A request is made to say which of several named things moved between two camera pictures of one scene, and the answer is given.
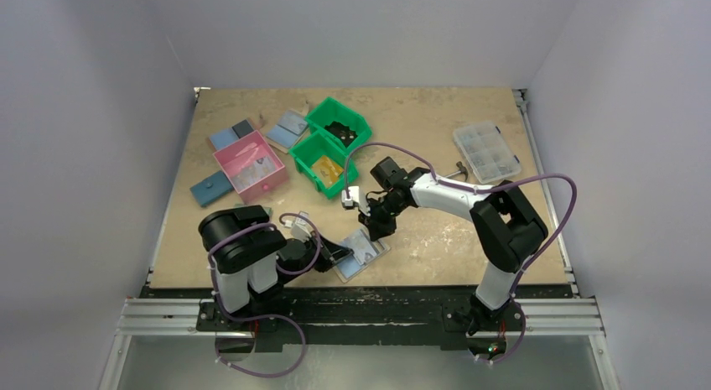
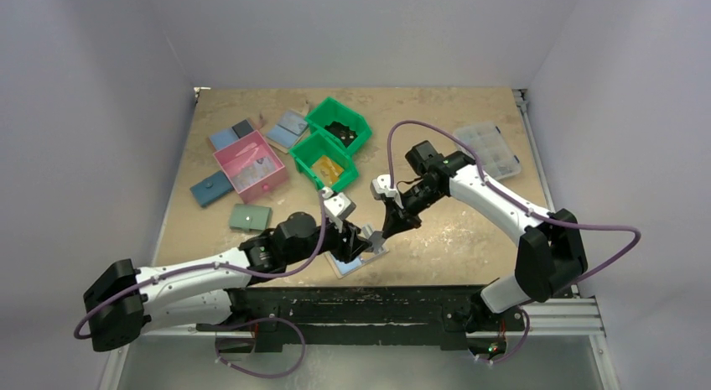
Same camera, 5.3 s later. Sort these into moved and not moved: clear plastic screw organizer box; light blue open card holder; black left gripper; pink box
Moved: black left gripper
Not moved: pink box; light blue open card holder; clear plastic screw organizer box
